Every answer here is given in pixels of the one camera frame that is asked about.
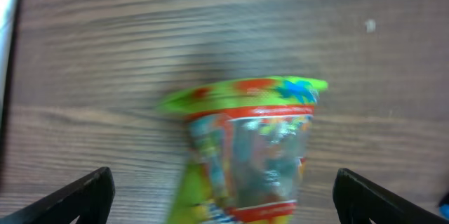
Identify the blue Oreo cookie pack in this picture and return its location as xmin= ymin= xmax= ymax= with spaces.
xmin=438 ymin=192 xmax=449 ymax=219

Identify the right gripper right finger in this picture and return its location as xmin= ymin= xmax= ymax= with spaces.
xmin=333 ymin=168 xmax=448 ymax=224

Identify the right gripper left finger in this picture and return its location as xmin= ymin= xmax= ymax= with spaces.
xmin=1 ymin=166 xmax=115 ymax=224

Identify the green Haribo candy bag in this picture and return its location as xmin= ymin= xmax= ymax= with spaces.
xmin=161 ymin=76 xmax=328 ymax=224

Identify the white barcode scanner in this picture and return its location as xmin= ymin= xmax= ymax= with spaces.
xmin=0 ymin=0 xmax=18 ymax=108

